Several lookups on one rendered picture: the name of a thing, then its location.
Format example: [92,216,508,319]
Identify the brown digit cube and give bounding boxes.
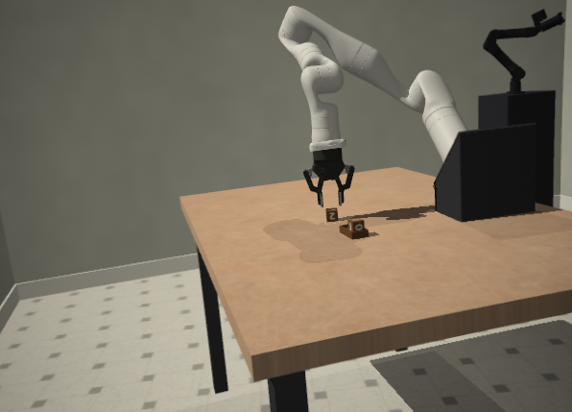
[347,218,365,232]
[326,207,338,222]

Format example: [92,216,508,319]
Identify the brown wooden tray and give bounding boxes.
[340,225,369,239]

